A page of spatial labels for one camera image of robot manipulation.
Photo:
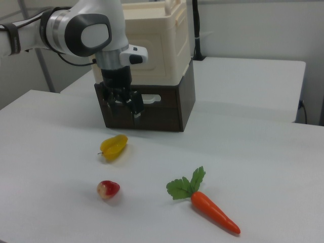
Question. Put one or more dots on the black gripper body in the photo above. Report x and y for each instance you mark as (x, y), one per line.
(116, 76)

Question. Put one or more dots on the grey metal frame post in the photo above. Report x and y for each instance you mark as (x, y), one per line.
(43, 68)

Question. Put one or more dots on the red toy strawberry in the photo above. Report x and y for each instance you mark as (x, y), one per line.
(107, 189)

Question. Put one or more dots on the cream plastic cabinet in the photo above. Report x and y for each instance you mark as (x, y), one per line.
(164, 33)

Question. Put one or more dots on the orange toy carrot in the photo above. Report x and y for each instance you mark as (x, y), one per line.
(207, 205)

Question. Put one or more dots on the dark brown wooden box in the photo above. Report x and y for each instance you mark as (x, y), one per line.
(162, 111)

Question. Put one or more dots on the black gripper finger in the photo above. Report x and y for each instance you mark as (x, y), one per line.
(110, 101)
(137, 103)

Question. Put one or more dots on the cream cabinet door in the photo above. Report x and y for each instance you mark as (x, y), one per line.
(152, 58)

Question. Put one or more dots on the yellow toy starfruit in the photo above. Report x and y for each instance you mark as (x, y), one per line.
(114, 148)

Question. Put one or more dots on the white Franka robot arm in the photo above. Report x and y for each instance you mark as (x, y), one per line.
(58, 27)

